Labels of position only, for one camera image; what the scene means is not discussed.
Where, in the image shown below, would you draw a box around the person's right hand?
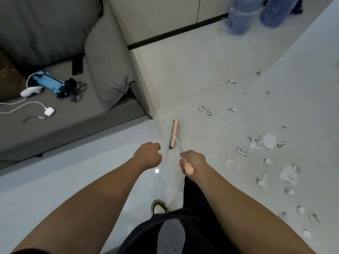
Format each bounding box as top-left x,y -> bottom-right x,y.
179,150 -> 210,182

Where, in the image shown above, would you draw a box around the person's left hand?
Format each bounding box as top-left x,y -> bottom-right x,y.
133,142 -> 163,171

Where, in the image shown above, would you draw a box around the pink broom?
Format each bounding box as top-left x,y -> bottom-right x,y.
169,119 -> 195,176

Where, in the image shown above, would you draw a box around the person's right forearm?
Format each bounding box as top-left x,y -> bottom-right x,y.
189,167 -> 316,254

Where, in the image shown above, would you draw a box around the person's left forearm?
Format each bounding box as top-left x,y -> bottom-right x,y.
11,158 -> 145,254

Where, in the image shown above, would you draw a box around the black trousers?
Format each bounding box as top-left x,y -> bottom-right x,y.
182,177 -> 210,210

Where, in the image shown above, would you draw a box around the grey and white shoe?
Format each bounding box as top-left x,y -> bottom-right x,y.
150,199 -> 168,215

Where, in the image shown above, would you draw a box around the grey sofa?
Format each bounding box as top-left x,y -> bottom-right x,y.
0,0 -> 154,170

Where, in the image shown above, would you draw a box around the scattered paper scraps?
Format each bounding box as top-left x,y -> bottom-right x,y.
197,70 -> 321,240

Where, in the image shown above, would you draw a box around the black shirt with grey print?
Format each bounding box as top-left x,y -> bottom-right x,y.
116,207 -> 239,254

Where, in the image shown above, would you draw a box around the black-framed glasses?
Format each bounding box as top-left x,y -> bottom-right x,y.
70,80 -> 87,103

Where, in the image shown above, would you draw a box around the grey armrest cushion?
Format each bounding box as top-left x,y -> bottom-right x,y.
84,8 -> 137,111

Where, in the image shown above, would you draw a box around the black phone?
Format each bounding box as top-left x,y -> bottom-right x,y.
72,56 -> 84,76

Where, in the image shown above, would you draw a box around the blue handheld device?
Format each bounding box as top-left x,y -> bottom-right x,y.
30,70 -> 66,93

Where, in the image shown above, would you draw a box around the cream cabinet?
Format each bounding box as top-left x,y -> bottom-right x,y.
108,0 -> 235,51

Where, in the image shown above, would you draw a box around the white controller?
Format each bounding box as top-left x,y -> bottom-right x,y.
20,86 -> 43,98

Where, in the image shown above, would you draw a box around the brown pillow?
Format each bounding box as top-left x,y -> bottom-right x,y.
0,47 -> 27,102

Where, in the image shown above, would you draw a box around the grey back cushion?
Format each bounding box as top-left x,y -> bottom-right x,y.
0,0 -> 104,69

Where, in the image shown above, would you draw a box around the black strap bundle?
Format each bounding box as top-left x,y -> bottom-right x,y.
56,78 -> 78,99

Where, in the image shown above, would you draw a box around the grey adapter cable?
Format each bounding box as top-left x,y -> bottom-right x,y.
22,115 -> 49,123

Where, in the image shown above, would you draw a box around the white charging cable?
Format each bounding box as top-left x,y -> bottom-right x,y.
0,72 -> 47,114

